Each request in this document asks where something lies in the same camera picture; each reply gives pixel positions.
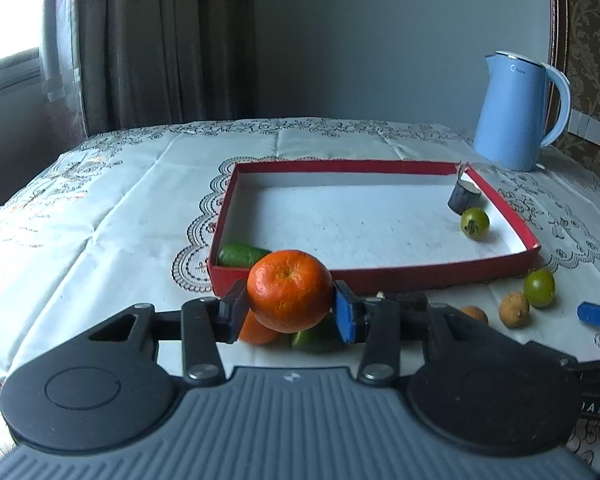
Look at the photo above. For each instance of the green cucumber piece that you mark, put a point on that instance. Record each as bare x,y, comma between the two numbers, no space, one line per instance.
321,338
240,256

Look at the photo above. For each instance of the gold framed patterned headboard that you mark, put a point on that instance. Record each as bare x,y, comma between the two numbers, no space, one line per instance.
587,55

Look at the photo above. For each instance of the brown longan fruit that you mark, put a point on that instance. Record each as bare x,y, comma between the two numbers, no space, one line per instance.
476,313
514,310

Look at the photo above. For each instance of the orange mandarin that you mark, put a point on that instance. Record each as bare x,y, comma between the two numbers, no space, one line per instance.
255,333
289,291

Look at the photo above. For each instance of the red shallow cardboard box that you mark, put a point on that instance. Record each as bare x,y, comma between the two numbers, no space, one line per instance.
376,224

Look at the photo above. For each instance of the blue electric kettle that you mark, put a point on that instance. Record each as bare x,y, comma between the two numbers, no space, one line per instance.
526,108

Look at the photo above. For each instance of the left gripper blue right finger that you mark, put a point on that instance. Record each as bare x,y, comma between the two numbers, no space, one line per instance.
376,324

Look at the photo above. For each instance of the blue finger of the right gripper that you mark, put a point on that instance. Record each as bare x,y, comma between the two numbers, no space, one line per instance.
589,313

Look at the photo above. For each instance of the white wall switch panel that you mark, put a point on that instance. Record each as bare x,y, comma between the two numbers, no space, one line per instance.
584,126

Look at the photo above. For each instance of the white embroidered tablecloth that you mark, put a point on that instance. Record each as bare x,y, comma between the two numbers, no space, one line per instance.
128,216

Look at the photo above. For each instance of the brown patterned curtain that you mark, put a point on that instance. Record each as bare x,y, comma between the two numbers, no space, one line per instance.
117,64

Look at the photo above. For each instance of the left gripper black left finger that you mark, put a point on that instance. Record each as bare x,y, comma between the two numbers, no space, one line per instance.
205,323

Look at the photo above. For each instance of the green tomato fruit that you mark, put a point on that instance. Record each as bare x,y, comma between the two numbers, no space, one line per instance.
475,223
539,288

